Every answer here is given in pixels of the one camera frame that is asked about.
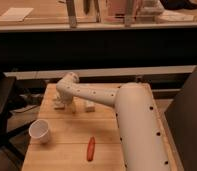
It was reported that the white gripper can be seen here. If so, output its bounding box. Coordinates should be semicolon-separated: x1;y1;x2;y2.
53;94;76;113

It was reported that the white sponge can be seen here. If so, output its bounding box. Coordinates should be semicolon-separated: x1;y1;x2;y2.
54;101;65;110

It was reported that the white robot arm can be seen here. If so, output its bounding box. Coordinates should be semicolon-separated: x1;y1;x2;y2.
56;72;171;171

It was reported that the small white bottle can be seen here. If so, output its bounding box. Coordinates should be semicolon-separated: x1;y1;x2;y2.
85;100;95;112

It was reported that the white paper cup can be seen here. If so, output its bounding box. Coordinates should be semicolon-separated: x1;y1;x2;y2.
29;119;51;144

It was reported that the orange carrot toy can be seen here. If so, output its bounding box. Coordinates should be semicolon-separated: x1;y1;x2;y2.
87;137;95;161

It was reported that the black chair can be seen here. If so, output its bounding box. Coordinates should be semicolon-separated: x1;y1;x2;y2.
0;77;27;160

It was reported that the white paper sheet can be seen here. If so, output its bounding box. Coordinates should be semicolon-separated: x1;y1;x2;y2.
0;7;33;22

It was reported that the grey metal post left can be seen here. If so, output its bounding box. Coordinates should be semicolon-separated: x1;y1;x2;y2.
66;0;77;28

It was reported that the grey metal post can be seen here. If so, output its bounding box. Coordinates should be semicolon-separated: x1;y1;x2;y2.
66;0;77;28
124;0;134;27

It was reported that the grey metal post right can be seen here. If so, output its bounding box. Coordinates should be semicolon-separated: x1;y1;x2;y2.
124;0;134;27

